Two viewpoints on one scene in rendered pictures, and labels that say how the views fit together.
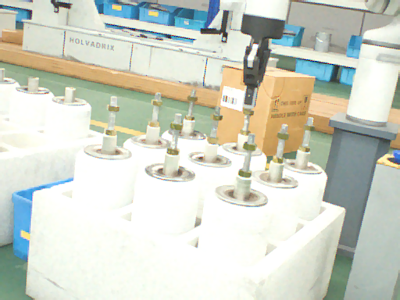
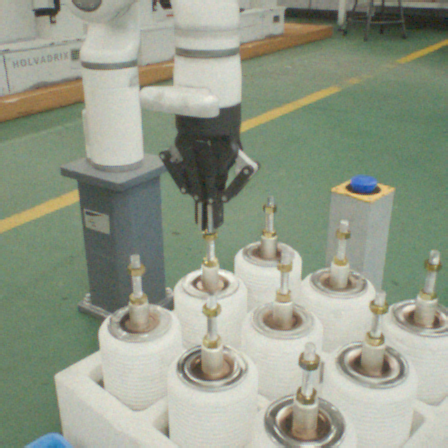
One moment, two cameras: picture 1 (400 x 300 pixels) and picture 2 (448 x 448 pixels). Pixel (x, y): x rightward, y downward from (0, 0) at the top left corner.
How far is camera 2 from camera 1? 0.98 m
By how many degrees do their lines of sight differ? 70
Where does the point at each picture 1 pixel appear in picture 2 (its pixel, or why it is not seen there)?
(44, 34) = not seen: outside the picture
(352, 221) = (160, 273)
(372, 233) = (369, 264)
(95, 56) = not seen: outside the picture
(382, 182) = (374, 216)
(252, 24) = (231, 119)
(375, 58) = (128, 85)
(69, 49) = not seen: outside the picture
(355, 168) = (149, 219)
